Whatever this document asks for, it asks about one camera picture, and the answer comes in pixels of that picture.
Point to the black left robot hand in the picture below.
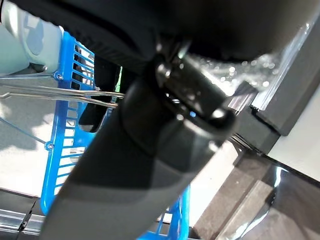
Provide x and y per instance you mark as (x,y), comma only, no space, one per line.
(175,25)

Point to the silver left robot leg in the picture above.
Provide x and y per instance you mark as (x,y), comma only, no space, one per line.
(20,45)

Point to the dark cabinet with clear rail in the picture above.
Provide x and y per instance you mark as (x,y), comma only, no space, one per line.
(300,100)

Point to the brown polished stone counter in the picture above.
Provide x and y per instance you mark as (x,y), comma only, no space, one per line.
(287,200)

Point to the blue plastic shopping basket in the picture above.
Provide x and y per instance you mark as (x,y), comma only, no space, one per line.
(65,62)

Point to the clear plastic shelf rail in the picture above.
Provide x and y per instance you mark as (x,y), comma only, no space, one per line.
(15,221)

